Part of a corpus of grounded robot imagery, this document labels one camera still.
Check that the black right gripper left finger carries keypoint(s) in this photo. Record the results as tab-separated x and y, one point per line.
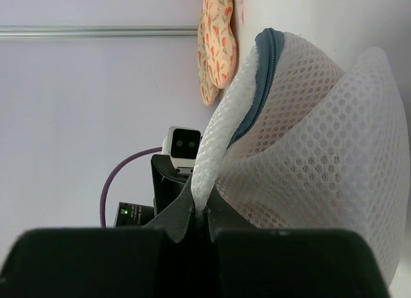
149	261

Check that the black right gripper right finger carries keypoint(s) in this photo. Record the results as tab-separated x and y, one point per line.
252	262

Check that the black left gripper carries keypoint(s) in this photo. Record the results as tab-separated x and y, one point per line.
168	182

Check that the white mesh bag blue zipper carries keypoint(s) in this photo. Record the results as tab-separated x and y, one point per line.
296	142

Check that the floral laundry bag far left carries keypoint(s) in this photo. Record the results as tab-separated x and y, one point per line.
208	89

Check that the floral laundry bag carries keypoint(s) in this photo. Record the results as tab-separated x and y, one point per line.
208	89
220	43

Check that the floral laundry bag inner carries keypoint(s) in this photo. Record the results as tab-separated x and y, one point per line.
220	43

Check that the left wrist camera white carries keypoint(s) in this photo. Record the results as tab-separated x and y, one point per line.
181	145

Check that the left aluminium frame post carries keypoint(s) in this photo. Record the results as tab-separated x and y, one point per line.
94	32

